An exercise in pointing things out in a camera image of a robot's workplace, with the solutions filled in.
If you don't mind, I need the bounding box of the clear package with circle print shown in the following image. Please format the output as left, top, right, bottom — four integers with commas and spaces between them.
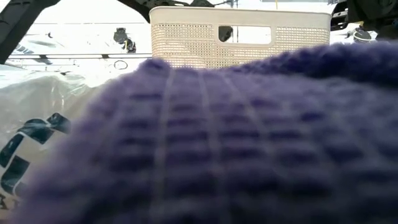
0, 68, 106, 218

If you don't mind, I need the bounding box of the white perforated plastic basket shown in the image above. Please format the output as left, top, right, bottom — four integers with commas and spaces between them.
149, 6, 332, 70

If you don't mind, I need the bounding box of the blue-purple knitted cloth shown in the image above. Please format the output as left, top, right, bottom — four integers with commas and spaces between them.
9, 40, 398, 224

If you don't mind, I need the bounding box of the black background object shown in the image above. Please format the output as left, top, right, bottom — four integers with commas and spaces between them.
218, 26, 234, 43
113, 27, 137, 54

